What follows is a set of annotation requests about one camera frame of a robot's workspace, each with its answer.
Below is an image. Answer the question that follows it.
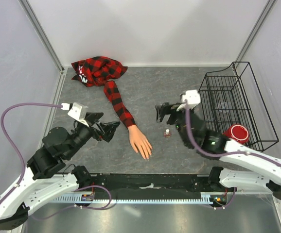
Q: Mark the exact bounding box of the red black plaid shirt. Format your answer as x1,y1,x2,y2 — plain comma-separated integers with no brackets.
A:
71,56,136,128

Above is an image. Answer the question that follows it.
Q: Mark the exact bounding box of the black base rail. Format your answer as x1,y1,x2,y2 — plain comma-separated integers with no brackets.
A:
64,165,238,200

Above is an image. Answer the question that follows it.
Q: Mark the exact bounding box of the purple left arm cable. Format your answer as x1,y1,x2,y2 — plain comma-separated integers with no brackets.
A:
0,102,63,231

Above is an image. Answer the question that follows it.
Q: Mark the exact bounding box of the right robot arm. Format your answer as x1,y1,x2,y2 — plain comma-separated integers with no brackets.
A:
155,102,281,200

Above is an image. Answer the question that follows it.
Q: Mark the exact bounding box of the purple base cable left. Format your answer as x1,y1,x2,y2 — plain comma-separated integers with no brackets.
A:
31,184,112,221

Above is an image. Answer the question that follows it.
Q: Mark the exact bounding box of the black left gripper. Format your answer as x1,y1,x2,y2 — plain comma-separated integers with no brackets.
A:
66,112,121,159

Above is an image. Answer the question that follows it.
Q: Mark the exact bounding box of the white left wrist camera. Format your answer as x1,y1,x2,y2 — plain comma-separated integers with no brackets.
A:
61,102,89,126

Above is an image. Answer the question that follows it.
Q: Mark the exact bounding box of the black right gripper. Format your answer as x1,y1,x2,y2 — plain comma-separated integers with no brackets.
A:
156,102,194,147

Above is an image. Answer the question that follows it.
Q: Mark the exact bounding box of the black wire rack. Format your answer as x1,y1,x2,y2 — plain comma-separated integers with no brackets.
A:
198,62,279,152

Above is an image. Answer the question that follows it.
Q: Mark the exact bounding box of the red nail polish bottle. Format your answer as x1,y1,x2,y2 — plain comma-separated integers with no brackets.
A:
164,131,171,137

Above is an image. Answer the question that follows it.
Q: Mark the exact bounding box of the red cup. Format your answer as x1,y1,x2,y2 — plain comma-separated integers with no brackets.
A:
223,124,250,144

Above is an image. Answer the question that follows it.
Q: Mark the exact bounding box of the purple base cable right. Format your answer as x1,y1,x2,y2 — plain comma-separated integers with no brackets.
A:
198,186,237,210

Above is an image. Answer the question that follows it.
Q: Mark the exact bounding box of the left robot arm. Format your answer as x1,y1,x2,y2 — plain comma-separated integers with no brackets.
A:
0,113,120,231

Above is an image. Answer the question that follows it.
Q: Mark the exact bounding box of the clear glass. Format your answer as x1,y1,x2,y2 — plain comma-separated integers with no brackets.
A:
217,101,232,114

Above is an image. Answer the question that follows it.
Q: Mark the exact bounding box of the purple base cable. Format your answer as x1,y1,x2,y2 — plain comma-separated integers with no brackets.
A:
31,184,112,221
198,186,237,210

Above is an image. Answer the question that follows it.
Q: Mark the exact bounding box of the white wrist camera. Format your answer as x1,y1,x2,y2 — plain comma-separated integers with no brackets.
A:
176,90,201,112
61,102,89,126

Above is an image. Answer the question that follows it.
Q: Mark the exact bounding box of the mannequin hand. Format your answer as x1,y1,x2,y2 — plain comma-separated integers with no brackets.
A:
127,125,153,160

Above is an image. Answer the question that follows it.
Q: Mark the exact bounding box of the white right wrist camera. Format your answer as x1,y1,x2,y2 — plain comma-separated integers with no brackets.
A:
176,90,201,112

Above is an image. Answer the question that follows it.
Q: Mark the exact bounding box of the toothed cable duct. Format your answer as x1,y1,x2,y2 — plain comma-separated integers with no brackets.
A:
51,189,212,204

